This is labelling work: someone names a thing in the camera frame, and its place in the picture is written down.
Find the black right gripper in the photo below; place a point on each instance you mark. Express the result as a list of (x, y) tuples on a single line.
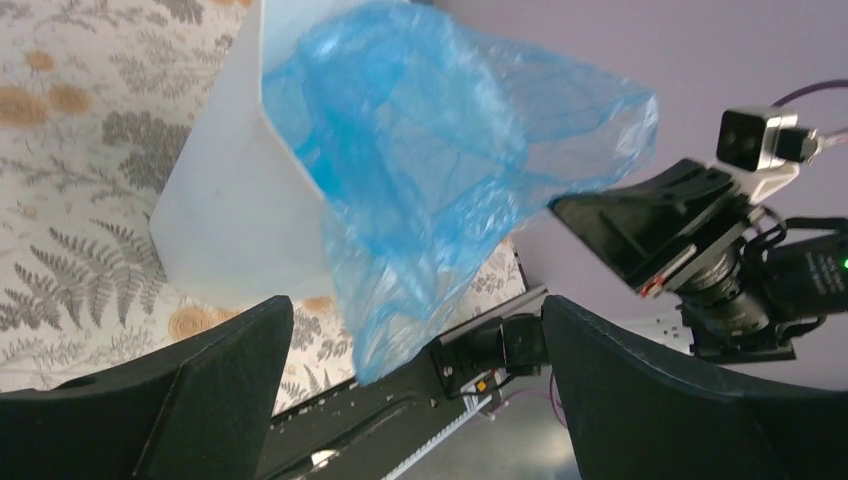
[(745, 293)]

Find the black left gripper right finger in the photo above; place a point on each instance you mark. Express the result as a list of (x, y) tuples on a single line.
[(636, 409)]

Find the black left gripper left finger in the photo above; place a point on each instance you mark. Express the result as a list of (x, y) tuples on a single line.
[(198, 409)]

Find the white trash bin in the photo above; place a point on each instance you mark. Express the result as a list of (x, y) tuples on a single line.
[(239, 219)]

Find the blue plastic trash bag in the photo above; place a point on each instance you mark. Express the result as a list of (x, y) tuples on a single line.
[(431, 142)]

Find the floral table cloth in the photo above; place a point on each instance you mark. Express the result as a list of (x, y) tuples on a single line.
[(97, 100)]

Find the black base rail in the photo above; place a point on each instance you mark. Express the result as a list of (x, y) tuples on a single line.
[(380, 430)]

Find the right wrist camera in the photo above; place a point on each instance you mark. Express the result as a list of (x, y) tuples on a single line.
[(762, 148)]

